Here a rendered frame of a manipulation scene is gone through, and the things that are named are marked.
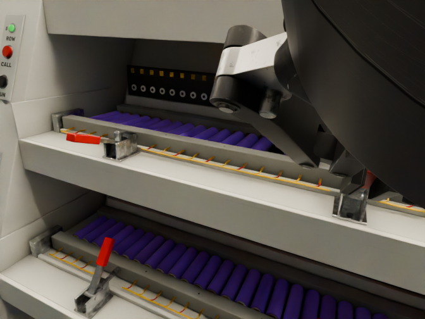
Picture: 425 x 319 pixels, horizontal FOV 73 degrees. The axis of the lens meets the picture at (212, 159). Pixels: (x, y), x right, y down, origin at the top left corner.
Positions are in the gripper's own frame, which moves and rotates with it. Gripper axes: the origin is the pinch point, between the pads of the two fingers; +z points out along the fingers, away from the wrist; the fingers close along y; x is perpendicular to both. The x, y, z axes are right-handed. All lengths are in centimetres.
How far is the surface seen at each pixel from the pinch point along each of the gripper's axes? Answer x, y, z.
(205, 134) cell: 3.5, -19.1, 15.1
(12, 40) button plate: 9.3, -46.7, 4.0
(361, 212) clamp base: -2.4, 0.8, 6.6
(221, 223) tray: -6.9, -11.4, 8.2
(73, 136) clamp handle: -2.2, -26.3, 0.4
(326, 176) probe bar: 0.6, -2.6, 10.9
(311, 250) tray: -6.8, -2.4, 8.1
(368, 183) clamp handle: -0.5, 0.3, 2.3
